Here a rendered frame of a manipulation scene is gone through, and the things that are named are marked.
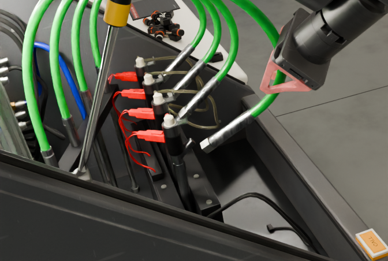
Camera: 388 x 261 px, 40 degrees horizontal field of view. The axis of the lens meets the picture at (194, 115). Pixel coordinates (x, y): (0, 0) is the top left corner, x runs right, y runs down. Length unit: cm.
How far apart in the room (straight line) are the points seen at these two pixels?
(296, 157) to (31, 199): 68
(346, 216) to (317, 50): 38
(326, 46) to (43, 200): 36
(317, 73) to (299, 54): 3
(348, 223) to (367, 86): 222
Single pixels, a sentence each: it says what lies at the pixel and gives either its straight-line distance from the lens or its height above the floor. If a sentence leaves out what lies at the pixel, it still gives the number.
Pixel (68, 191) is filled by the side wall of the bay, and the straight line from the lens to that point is 48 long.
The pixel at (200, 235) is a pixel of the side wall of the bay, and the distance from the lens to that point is 55.
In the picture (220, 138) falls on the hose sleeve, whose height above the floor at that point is 116.
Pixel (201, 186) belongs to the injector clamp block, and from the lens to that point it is 98.
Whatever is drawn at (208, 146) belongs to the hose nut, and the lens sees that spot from 79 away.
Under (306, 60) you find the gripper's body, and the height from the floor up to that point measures 130.
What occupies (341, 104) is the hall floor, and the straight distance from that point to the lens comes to 297.
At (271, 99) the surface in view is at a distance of 74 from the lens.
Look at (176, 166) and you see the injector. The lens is 92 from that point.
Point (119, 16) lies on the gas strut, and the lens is 43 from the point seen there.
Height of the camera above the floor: 161
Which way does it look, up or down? 32 degrees down
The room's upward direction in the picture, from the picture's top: 11 degrees counter-clockwise
